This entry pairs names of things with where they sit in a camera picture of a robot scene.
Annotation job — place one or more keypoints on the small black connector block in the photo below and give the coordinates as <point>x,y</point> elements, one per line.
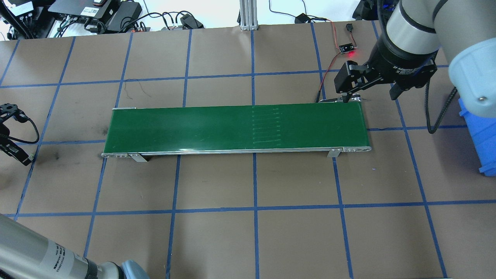
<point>301,18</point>

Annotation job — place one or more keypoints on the black electronics box with labels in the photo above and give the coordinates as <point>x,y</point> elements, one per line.
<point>83,9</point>

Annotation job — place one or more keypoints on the blue plastic bin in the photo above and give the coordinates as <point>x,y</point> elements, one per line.
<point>484,143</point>

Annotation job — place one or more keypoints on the large black power adapter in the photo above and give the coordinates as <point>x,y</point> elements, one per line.
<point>124,17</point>

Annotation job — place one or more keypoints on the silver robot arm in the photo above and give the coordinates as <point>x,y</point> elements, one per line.
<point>465,31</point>
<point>31,248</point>

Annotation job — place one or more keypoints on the small sensor circuit board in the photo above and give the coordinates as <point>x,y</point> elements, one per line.
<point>347,48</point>

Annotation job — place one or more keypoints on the small black switch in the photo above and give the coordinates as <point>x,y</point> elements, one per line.
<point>349,28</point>

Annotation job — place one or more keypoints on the black box with white label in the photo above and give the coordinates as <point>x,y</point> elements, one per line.
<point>19,7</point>

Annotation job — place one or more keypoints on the green belt conveyor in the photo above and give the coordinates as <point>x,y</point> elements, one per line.
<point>232,128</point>

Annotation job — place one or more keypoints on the aluminium profile post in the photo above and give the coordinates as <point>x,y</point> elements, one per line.
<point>248,15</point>

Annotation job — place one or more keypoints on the small black power adapter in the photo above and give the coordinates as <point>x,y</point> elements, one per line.
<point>192,21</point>

